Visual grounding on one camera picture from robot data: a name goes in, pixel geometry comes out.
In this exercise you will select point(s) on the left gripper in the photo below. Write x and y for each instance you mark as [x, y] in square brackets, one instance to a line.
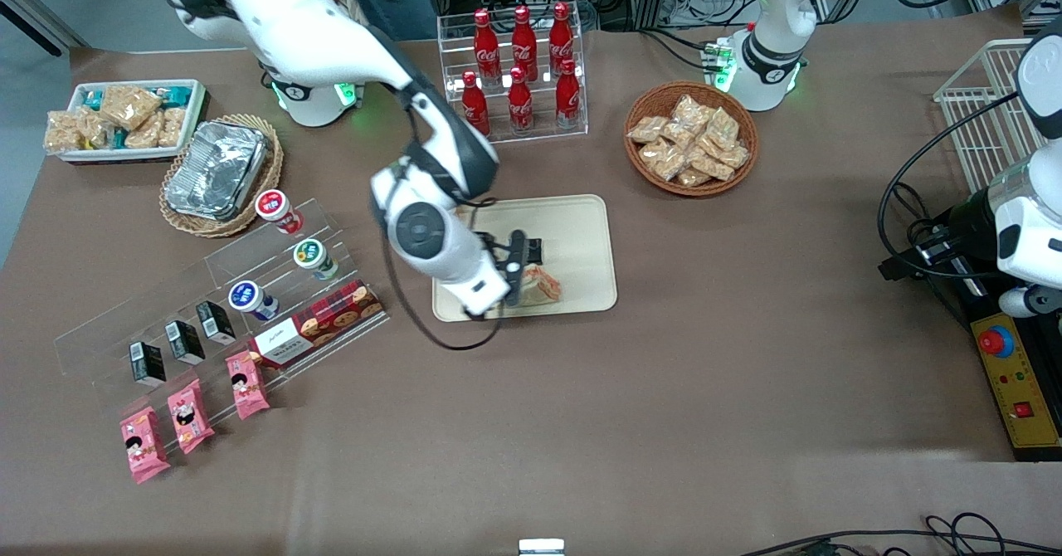
[965, 217]

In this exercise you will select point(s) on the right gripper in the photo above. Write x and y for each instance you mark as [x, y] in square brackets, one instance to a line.
[531, 250]

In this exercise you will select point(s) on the triangle sandwich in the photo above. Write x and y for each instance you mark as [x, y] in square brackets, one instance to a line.
[543, 285]

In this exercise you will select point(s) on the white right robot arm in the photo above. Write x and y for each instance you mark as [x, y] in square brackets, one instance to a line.
[290, 17]

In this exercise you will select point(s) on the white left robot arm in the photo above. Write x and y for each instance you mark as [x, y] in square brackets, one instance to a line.
[776, 41]

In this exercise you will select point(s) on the beige plastic serving tray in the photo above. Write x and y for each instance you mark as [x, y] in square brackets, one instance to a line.
[581, 241]

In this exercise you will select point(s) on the clear acrylic bottle rack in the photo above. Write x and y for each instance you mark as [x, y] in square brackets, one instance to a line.
[539, 124]

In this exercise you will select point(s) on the yellow control box with e-stop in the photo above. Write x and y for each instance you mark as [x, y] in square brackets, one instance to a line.
[1016, 382]

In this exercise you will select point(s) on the round brown wicker bowl basket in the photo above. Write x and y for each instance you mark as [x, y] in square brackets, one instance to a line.
[643, 170]

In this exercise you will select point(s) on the red cola bottle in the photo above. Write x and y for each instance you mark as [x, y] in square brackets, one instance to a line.
[475, 108]
[520, 104]
[523, 41]
[562, 37]
[568, 95]
[486, 46]

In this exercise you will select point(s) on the clear-wrapped rice cracker packet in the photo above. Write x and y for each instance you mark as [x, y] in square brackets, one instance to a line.
[690, 111]
[664, 159]
[709, 164]
[723, 129]
[695, 178]
[647, 129]
[98, 131]
[129, 106]
[172, 126]
[143, 134]
[62, 131]
[679, 135]
[734, 158]

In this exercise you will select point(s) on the red plaid cookie box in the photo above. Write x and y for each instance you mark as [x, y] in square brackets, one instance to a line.
[323, 319]

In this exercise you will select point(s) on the yogurt cup with green lid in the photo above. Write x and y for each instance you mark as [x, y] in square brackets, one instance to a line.
[311, 255]

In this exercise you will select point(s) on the yogurt cup with red lid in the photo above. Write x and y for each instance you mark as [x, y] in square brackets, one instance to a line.
[274, 206]

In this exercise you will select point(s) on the flat brown wicker basket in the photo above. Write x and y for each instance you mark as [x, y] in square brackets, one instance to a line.
[270, 166]

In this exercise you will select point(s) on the yogurt cup with blue lid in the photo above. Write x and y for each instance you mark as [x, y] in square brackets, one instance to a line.
[247, 296]

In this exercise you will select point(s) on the small white device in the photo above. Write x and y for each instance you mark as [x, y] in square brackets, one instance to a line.
[541, 548]

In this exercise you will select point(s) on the white power strip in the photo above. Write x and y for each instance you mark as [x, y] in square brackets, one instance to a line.
[718, 62]

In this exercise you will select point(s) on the pink snack packet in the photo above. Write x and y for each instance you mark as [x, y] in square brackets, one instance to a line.
[191, 416]
[247, 383]
[145, 446]

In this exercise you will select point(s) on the small black drink carton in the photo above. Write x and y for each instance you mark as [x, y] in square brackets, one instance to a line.
[216, 322]
[184, 342]
[148, 363]

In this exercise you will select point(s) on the aluminium foil container stack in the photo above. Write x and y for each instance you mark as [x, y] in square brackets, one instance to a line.
[216, 170]

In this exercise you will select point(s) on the clear acrylic tiered shelf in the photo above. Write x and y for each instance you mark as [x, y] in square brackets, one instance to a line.
[199, 278]

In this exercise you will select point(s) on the teal snack packet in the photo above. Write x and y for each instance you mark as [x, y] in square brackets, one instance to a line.
[93, 99]
[176, 95]

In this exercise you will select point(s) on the white rectangular plastic bin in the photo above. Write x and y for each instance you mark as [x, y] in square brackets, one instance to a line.
[83, 156]

